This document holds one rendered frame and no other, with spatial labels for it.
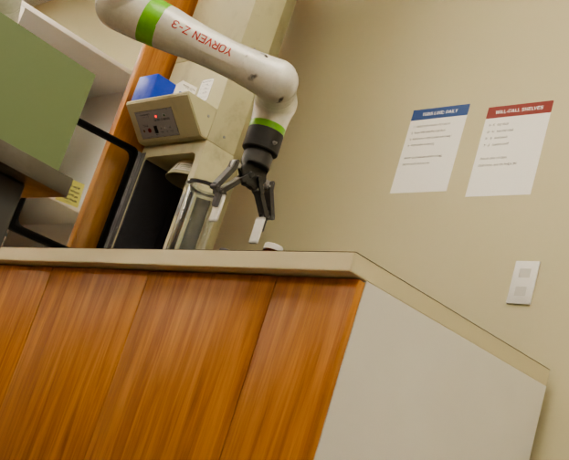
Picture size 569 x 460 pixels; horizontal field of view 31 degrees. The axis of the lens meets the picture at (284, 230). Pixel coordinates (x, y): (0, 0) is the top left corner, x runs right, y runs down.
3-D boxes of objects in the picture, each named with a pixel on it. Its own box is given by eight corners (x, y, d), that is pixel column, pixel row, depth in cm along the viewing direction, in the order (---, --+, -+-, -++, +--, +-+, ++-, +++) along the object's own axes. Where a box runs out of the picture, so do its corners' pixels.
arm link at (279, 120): (301, 97, 267) (261, 86, 268) (303, 77, 255) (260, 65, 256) (286, 146, 263) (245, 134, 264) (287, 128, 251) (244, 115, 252)
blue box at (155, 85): (154, 117, 327) (163, 91, 329) (173, 114, 319) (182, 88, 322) (130, 101, 321) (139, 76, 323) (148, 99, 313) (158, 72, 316)
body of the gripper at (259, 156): (261, 162, 262) (250, 194, 260) (237, 146, 257) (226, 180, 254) (280, 160, 257) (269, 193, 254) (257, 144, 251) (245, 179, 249)
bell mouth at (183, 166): (195, 197, 328) (201, 182, 329) (231, 195, 314) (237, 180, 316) (153, 173, 317) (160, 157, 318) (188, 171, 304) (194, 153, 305)
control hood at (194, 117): (143, 146, 325) (153, 118, 328) (207, 139, 301) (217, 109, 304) (115, 130, 318) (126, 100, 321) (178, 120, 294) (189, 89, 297)
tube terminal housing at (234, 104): (154, 314, 328) (229, 100, 349) (218, 319, 304) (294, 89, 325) (92, 285, 313) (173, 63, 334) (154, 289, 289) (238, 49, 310)
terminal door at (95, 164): (96, 267, 312) (140, 149, 323) (5, 227, 296) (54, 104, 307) (95, 267, 313) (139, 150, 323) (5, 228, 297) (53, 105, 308)
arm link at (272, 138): (267, 121, 251) (292, 139, 257) (237, 126, 260) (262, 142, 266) (259, 144, 250) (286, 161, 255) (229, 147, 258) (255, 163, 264)
